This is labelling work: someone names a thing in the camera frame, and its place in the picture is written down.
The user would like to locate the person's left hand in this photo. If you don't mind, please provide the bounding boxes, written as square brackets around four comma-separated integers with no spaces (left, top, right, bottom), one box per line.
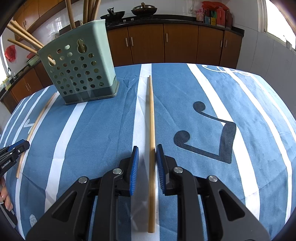
[1,177,13,211]

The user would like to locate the wooden cabinets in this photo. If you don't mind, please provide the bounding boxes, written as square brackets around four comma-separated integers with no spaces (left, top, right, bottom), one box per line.
[1,20,244,112]
[13,1,70,44]

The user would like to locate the right window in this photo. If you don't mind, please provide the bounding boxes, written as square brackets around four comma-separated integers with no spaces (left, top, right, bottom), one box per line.
[257,1,295,51]

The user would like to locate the green perforated utensil holder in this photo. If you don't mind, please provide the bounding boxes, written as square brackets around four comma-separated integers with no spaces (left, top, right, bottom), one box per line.
[38,20,119,104]

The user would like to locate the red plastic bag on wall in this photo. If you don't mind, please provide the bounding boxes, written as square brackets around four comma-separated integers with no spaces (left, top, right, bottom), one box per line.
[4,45,16,63]

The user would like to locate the yellow detergent bottle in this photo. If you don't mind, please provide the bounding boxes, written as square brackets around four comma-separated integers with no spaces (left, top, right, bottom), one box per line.
[3,78,11,91]

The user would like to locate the blue striped tablecloth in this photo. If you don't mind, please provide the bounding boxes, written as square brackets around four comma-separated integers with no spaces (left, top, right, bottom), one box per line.
[0,63,295,241]

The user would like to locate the black wok left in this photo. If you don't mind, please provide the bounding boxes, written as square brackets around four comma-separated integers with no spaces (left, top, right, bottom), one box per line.
[100,8,125,23]

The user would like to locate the condiment bottles group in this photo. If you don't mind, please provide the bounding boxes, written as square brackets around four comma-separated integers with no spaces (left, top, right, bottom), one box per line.
[196,1,233,29]

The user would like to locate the black wok with lid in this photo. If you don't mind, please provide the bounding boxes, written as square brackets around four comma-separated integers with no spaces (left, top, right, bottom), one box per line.
[131,2,158,17]

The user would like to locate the green basin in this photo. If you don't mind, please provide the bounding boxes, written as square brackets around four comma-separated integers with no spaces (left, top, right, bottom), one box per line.
[27,55,40,66]

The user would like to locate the cup on window sill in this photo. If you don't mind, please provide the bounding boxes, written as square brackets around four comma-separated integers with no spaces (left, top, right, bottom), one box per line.
[285,40,292,51]

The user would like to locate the wooden lower cabinets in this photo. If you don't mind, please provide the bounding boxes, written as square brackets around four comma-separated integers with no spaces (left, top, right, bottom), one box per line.
[1,20,244,112]

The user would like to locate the bamboo chopstick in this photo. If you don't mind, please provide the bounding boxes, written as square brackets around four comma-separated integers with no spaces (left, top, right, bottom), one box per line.
[16,92,57,179]
[65,0,76,29]
[83,0,89,24]
[92,0,101,20]
[88,0,95,21]
[6,20,44,50]
[10,20,44,47]
[147,75,156,233]
[8,38,56,66]

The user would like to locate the wooden upper cabinets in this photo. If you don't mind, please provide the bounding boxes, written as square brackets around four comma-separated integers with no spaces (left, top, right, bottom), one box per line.
[13,1,70,44]

